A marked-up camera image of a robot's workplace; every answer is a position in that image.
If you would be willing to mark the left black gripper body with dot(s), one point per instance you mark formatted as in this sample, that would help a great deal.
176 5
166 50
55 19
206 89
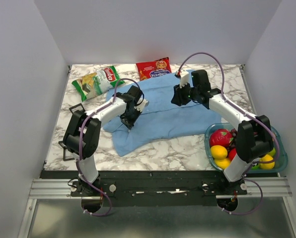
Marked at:
131 117

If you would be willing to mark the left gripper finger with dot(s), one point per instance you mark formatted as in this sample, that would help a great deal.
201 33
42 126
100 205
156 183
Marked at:
130 126
124 122

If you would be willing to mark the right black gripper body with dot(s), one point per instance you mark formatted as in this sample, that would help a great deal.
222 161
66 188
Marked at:
185 94

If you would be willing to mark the light blue shirt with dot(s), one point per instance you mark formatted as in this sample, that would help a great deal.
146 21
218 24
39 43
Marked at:
160 119

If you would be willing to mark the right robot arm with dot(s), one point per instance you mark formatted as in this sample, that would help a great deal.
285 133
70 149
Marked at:
254 138

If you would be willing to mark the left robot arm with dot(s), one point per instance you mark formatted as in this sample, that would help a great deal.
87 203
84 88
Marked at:
83 132

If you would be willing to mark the red candy bag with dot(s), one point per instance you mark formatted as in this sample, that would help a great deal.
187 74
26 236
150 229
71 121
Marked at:
152 69

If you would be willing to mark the green chips bag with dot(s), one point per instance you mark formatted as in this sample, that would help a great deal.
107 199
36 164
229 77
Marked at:
96 83

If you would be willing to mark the red dragon fruit toy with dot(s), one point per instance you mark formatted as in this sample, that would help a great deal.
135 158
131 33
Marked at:
222 137

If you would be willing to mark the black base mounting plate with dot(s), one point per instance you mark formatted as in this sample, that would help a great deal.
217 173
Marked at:
155 189

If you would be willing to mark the yellow lemon upper left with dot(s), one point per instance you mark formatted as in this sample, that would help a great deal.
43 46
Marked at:
219 152

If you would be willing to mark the yellow lemon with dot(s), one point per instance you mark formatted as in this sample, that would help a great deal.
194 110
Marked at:
219 152
265 162
222 163

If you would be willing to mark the dark purple grape bunch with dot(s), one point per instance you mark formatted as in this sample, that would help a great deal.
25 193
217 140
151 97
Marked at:
234 135

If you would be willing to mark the red apple toy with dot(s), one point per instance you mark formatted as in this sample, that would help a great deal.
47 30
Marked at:
232 154

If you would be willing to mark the yellow lemon lower left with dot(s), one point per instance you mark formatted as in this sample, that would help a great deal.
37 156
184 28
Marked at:
222 163

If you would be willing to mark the green lime lower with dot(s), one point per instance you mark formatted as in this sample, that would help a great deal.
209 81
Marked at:
255 166

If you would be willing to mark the green lime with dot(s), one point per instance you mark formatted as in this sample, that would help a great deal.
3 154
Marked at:
255 166
272 152

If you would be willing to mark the yellow lemon front right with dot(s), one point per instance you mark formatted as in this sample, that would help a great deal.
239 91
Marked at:
265 162

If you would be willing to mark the green lime upper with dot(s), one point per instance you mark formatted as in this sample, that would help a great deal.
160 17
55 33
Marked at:
272 152

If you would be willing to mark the teal plastic fruit container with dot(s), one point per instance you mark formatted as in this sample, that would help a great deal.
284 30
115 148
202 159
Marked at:
280 164

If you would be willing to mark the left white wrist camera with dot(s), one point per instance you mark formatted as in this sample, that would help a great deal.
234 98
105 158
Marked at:
142 105

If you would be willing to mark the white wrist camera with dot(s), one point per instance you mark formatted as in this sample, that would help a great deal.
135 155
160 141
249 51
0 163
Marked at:
142 105
184 78

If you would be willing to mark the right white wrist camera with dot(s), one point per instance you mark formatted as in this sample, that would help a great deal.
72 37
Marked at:
184 78

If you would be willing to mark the black double frame stand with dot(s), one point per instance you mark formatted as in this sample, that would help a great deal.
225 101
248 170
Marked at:
77 107

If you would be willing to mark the aluminium rail frame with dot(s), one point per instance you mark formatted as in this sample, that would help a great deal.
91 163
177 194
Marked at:
58 189

